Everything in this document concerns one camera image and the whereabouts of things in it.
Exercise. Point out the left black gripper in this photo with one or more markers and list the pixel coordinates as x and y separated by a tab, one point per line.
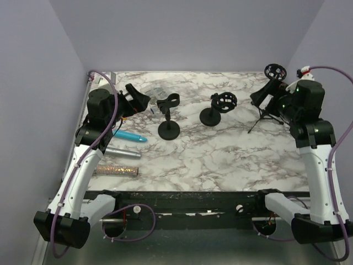
139	103

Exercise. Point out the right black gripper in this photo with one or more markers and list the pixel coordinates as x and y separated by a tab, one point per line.
275	88

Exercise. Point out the black tripod mic stand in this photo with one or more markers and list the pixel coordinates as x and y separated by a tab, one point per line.
271	71

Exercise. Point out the blue microphone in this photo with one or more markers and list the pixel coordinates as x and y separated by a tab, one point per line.
129	136

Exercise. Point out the black round-base mic stand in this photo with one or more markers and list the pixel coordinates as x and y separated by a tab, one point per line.
168	129

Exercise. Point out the tall grey microphone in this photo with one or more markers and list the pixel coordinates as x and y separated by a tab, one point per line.
122	153

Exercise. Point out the glitter handle microphone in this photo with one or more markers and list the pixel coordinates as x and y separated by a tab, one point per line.
117	170

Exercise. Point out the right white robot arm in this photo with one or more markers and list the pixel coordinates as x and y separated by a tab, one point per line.
327	219

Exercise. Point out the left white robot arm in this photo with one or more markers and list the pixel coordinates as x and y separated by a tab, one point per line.
67	220

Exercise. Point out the clear plastic screw box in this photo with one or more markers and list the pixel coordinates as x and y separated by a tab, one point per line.
157	90

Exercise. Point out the black shock-mount mic stand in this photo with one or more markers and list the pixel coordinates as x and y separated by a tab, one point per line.
220	104

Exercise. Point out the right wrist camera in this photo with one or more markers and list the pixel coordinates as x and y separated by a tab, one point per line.
303	74

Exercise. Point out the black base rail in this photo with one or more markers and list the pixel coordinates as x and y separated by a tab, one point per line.
188	210

